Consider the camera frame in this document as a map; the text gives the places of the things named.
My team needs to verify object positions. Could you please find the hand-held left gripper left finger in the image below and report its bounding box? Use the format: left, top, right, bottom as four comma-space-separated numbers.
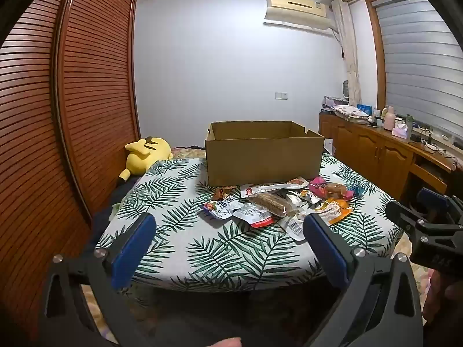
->
38, 213, 157, 347

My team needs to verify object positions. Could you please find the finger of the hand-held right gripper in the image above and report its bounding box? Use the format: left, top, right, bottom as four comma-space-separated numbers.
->
415, 187, 454, 222
384, 200, 428, 234

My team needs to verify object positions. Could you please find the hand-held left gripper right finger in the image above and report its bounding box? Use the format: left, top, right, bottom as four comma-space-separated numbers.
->
303, 213, 425, 347

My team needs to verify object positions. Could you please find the pile of assorted snack packs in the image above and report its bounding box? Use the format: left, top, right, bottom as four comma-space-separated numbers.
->
202, 176, 366, 242

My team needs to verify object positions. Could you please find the white red-banded snack packet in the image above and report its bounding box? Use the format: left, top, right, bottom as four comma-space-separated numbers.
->
232, 202, 274, 229

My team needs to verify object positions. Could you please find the cardboard box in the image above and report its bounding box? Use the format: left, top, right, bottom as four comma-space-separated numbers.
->
205, 120, 325, 187

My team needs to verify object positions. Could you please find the floral bedsheet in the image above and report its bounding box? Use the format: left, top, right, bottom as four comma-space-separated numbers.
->
78, 145, 433, 346

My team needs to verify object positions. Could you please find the dark blue blanket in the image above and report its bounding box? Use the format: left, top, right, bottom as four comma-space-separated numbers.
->
89, 175, 145, 239

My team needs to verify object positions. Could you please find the wooden sideboard cabinet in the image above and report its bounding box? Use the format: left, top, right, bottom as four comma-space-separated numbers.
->
318, 110, 458, 203

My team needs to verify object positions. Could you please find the pink tissue box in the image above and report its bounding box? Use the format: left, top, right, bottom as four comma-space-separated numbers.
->
392, 123, 411, 140

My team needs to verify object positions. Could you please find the leaf-print tablecloth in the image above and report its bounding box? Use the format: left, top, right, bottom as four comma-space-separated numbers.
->
95, 152, 404, 293

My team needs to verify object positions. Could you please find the pink kettle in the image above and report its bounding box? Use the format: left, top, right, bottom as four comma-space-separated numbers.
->
383, 106, 396, 131

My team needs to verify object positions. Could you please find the yellow plush toy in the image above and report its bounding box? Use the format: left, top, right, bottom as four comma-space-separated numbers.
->
117, 135, 174, 185

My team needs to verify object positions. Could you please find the folded floral cloth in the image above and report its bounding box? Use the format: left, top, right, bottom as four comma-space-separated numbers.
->
335, 105, 370, 121

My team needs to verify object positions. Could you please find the purple cloth bundle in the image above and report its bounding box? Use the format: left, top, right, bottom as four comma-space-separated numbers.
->
322, 96, 345, 111

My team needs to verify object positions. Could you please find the grey window blind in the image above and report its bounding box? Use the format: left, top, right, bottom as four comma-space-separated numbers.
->
372, 0, 463, 147

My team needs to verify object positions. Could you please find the wooden louvered wardrobe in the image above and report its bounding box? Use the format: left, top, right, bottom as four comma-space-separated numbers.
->
0, 0, 141, 297

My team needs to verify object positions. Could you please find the cream curtain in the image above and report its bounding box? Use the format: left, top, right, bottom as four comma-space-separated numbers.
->
331, 0, 363, 106

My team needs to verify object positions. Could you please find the wooden window frame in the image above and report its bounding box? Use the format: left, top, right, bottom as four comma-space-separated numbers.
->
365, 0, 389, 116

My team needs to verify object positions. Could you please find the wall air conditioner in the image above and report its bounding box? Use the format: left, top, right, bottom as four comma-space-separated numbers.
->
263, 0, 335, 31

